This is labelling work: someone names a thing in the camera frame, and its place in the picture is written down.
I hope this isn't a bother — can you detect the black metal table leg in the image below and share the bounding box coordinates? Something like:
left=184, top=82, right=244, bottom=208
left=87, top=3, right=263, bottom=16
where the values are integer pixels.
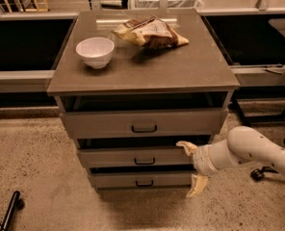
left=229, top=94, right=250, bottom=126

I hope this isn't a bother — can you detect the grey drawer cabinet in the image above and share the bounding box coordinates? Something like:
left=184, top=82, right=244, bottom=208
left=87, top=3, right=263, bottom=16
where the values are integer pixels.
left=46, top=8, right=241, bottom=193

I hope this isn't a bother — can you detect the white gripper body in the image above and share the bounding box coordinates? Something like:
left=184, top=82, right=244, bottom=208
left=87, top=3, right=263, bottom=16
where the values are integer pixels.
left=193, top=145, right=219, bottom=176

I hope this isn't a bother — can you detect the brown chip bag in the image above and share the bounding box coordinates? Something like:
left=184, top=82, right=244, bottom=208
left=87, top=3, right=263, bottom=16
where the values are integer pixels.
left=113, top=15, right=189, bottom=49

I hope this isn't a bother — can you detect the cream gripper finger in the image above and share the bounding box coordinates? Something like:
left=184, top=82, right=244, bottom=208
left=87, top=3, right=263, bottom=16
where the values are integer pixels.
left=176, top=141, right=197, bottom=156
left=187, top=174, right=209, bottom=198

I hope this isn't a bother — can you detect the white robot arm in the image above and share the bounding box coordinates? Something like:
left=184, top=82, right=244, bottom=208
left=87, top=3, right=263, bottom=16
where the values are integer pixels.
left=176, top=126, right=285, bottom=198

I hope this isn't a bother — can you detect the grey top drawer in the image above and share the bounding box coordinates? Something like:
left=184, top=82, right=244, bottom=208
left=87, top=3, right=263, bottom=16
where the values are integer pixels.
left=61, top=109, right=227, bottom=139

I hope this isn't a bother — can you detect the grey drawer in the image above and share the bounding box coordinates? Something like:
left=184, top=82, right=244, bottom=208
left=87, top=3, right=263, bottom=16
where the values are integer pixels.
left=77, top=146, right=193, bottom=168
left=89, top=171, right=192, bottom=190
left=61, top=109, right=227, bottom=139

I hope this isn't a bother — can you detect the wire mesh basket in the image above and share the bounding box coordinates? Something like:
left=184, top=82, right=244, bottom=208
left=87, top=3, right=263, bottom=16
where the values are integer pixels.
left=128, top=0, right=204, bottom=10

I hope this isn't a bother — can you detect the white bowl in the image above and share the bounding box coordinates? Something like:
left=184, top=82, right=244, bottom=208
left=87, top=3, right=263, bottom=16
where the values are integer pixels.
left=76, top=38, right=115, bottom=69

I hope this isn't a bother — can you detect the grey bottom drawer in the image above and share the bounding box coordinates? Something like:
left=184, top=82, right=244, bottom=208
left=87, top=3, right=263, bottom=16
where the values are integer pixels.
left=89, top=171, right=192, bottom=190

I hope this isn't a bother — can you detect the black chair base right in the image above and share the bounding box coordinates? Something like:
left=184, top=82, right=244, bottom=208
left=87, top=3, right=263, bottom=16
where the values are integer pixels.
left=250, top=139, right=285, bottom=182

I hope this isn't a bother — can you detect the black chair leg left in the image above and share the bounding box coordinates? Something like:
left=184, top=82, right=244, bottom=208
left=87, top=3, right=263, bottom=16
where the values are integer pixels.
left=0, top=191, right=25, bottom=231

